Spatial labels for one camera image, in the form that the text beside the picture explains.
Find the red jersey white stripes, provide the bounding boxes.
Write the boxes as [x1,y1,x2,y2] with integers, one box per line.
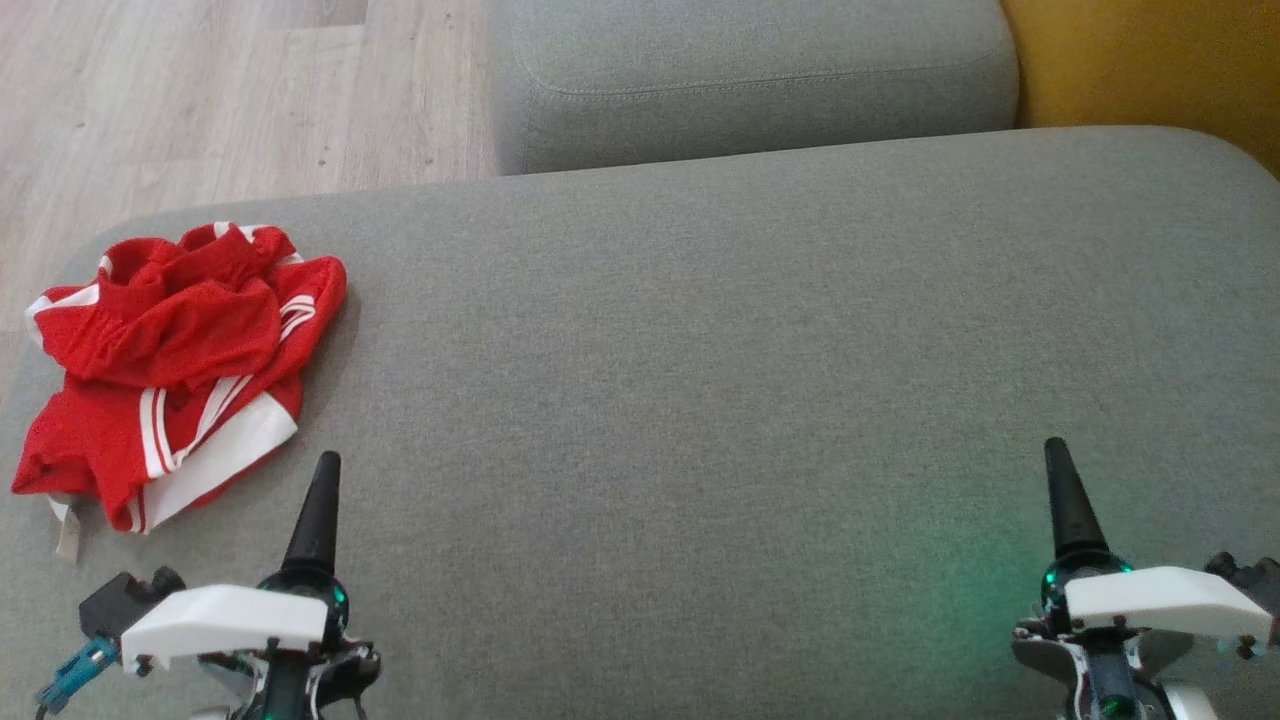
[12,290,348,563]

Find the small grey sofa cushion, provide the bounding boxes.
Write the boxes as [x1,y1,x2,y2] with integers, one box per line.
[490,0,1021,177]

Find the red shorts white trim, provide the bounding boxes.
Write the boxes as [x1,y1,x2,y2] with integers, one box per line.
[25,222,348,391]

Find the teal left camera cable plug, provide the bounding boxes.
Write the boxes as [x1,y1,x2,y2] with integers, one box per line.
[36,638,121,716]

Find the mustard yellow upholstered panel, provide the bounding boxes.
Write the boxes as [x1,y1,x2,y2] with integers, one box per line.
[1000,0,1280,181]

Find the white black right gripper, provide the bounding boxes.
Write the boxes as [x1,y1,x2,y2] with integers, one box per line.
[1012,438,1273,720]

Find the large grey sofa seat cushion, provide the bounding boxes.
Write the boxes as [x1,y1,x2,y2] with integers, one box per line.
[0,125,1280,720]

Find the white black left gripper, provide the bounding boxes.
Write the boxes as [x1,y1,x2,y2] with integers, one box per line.
[120,452,381,720]

